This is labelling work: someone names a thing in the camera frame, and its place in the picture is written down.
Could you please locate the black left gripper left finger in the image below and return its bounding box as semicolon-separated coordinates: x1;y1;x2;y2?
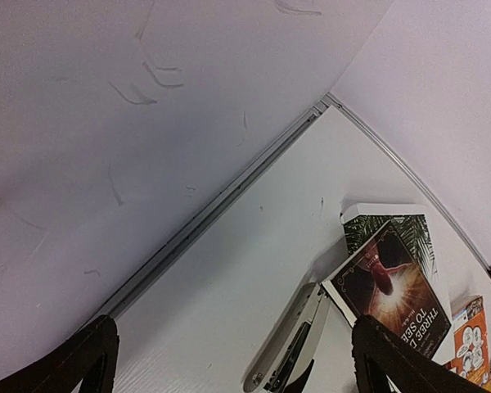
0;315;119;392

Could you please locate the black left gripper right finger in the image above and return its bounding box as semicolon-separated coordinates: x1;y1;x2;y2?
352;315;484;393

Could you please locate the silver metal stapler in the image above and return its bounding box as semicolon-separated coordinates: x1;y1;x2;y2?
243;282;330;393

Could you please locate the black Three Days book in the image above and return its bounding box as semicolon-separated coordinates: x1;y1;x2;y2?
321;220;451;359

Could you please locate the orange comic book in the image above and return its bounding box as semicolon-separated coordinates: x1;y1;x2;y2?
445;296;491;392

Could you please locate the white palm leaf book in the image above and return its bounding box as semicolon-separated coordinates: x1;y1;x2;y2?
340;203;455;364

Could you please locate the aluminium table edge rail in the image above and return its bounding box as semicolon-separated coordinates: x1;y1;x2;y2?
93;93;491;318

